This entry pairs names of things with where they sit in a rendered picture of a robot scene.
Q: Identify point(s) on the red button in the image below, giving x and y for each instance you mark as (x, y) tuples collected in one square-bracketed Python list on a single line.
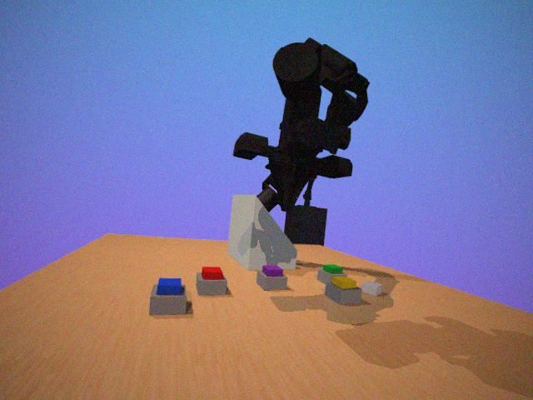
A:
[(211, 282)]

